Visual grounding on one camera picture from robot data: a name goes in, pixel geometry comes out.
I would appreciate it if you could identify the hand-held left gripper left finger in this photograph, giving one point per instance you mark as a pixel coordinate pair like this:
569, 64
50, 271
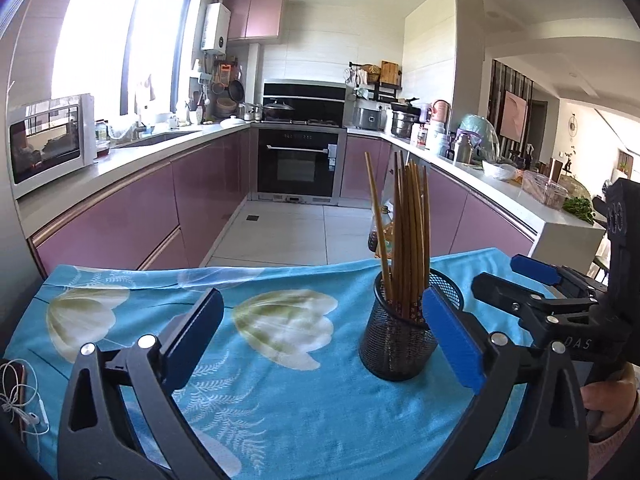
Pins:
197, 330

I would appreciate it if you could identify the pink lower kitchen cabinets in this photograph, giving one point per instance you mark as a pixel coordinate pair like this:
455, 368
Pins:
125, 210
475, 215

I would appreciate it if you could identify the white bowl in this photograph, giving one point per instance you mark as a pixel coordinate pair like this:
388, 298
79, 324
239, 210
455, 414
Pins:
500, 171

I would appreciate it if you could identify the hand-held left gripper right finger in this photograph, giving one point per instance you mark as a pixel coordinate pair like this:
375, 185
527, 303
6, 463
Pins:
450, 340

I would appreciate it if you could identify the person's right hand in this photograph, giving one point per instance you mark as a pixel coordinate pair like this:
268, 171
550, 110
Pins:
615, 400

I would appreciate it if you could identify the kitchen sink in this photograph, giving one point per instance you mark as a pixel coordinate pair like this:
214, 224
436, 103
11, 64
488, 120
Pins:
160, 139

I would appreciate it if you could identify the pile of wooden chopsticks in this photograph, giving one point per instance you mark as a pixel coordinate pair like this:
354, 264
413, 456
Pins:
407, 235

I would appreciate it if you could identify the person's right forearm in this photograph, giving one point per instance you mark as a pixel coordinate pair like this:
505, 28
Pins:
620, 450

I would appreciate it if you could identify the black range hood unit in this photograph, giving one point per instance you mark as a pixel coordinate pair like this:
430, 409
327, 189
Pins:
305, 95

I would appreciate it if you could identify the stainless steel pot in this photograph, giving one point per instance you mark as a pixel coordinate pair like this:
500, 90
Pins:
404, 125

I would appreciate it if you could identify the white lidded dish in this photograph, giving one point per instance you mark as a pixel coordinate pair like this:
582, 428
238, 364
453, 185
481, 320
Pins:
233, 122

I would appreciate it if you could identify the green leafy vegetables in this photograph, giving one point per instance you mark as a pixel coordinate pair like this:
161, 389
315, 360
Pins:
580, 210

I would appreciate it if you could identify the clear plastic container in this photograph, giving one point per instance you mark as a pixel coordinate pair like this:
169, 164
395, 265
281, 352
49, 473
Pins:
545, 190

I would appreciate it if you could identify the blue floral tablecloth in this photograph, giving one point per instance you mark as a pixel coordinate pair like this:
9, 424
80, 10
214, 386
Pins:
300, 385

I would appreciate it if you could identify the wooden cutting board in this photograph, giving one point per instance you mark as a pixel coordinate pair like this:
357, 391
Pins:
390, 72

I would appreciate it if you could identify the wall clock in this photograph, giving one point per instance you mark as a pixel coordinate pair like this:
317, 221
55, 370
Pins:
576, 130

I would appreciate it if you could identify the hanging black frying pan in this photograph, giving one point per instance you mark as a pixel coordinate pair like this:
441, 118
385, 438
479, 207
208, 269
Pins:
236, 91

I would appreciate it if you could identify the wok with glass lid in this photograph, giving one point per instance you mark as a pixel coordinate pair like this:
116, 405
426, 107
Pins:
279, 110

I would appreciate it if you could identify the kitchen window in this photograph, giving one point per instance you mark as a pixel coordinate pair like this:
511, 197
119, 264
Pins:
100, 35

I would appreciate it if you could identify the black wall shelf rack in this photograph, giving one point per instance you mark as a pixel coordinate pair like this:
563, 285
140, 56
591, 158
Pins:
385, 91

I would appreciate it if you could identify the black mesh utensil holder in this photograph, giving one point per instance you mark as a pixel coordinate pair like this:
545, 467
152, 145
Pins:
395, 355

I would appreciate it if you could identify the white microwave oven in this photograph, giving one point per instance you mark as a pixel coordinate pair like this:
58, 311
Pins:
45, 145

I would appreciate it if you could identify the mint green kitchen appliance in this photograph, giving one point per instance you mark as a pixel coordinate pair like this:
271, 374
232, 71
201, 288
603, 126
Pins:
477, 127

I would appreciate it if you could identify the pink upper kitchen cabinet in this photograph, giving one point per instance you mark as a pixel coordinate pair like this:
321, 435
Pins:
260, 17

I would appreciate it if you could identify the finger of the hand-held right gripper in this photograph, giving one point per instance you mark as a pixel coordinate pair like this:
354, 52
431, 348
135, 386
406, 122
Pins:
535, 269
500, 290

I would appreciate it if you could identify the white wall water heater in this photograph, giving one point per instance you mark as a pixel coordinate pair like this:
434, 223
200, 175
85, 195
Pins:
215, 27

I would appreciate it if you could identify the wall utensil rack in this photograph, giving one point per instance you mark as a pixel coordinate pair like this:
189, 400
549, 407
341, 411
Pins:
215, 80

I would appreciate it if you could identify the pink kettle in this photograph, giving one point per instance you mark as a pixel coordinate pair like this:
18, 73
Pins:
441, 110

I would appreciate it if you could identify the steel thermos flask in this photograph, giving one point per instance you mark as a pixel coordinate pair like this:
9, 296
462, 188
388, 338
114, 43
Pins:
462, 149

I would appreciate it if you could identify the cooking oil bottle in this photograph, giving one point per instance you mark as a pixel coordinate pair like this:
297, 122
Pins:
374, 240

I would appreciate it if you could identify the clear plastic bag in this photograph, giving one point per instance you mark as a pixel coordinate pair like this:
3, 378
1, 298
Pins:
122, 129

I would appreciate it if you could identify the silver rice cooker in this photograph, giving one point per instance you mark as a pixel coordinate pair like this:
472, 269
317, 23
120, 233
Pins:
369, 119

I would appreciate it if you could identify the pink wall painting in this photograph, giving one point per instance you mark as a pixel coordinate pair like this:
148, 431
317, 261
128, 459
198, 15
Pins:
515, 116

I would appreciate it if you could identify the built-in black oven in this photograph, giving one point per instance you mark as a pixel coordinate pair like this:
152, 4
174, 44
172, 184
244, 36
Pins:
297, 170

